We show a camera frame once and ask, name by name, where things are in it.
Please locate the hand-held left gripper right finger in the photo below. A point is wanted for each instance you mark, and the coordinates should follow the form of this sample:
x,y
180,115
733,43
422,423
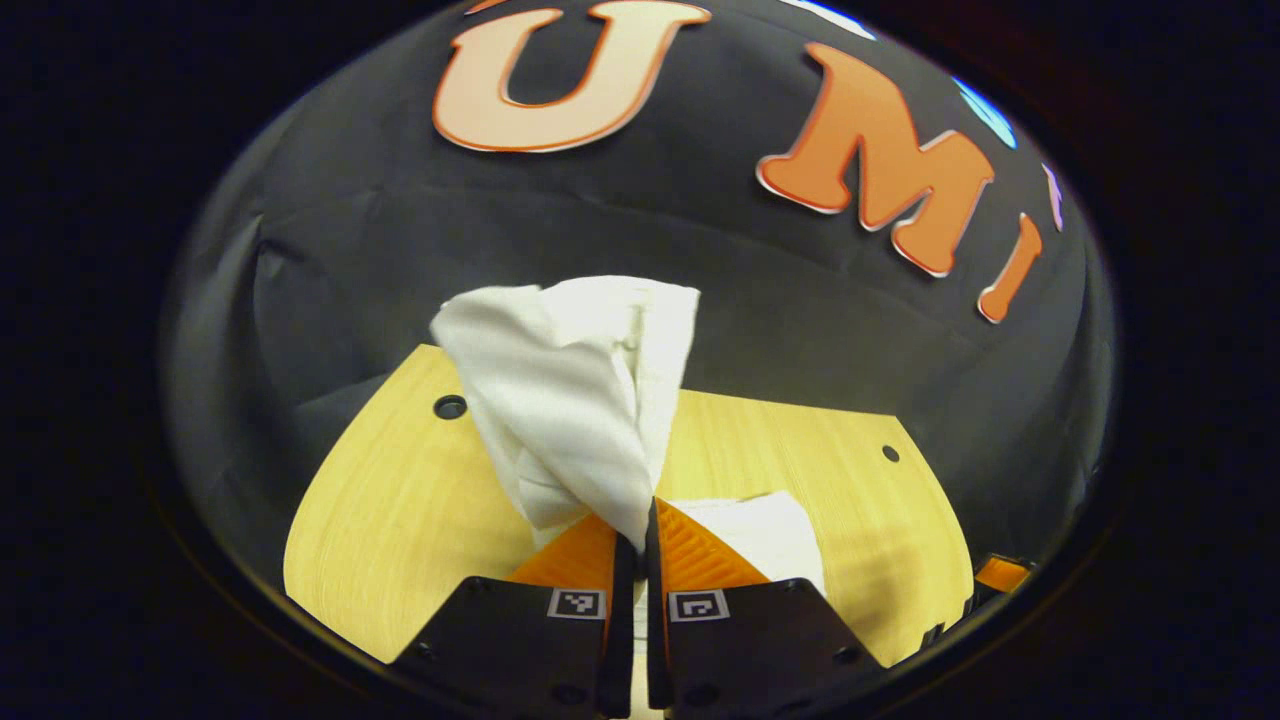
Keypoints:
x,y
655,620

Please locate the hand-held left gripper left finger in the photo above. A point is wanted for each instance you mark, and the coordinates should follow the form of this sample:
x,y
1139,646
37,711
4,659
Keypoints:
x,y
622,620

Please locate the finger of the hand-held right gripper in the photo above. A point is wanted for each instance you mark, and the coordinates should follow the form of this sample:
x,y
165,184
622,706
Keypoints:
x,y
1003,574

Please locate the black backdrop cloth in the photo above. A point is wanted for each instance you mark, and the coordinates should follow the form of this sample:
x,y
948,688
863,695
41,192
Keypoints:
x,y
750,330

